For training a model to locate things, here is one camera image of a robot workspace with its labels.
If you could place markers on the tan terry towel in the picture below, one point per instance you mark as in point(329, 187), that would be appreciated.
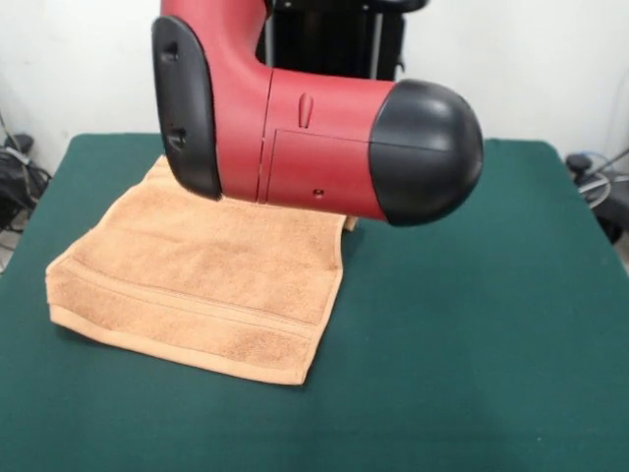
point(196, 275)

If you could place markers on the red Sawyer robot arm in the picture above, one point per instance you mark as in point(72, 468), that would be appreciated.
point(319, 142)

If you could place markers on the dark green table cloth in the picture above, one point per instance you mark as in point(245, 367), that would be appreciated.
point(442, 344)

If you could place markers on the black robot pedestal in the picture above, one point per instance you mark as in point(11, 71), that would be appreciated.
point(339, 39)

